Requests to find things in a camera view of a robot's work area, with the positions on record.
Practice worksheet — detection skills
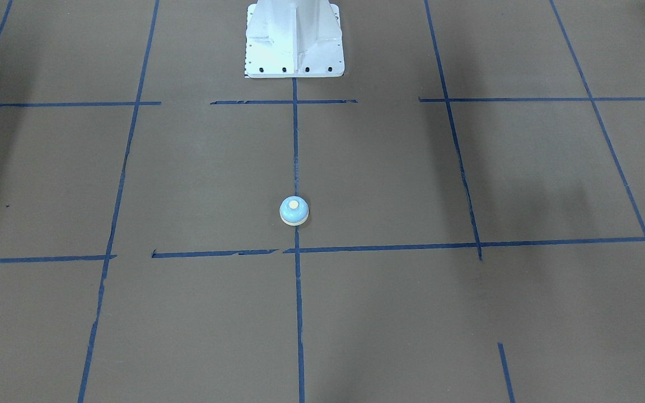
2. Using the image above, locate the brown paper table cover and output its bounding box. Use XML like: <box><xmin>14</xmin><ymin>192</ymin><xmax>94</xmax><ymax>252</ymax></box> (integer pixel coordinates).
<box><xmin>0</xmin><ymin>1</ymin><xmax>645</xmax><ymax>402</ymax></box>

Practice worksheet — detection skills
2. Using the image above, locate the blue and cream bell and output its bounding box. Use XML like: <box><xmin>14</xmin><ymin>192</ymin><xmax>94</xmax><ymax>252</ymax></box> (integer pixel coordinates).
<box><xmin>279</xmin><ymin>195</ymin><xmax>310</xmax><ymax>226</ymax></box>

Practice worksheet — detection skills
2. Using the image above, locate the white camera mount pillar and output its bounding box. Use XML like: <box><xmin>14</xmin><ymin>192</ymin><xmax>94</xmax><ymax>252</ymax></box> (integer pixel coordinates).
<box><xmin>244</xmin><ymin>1</ymin><xmax>345</xmax><ymax>79</ymax></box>

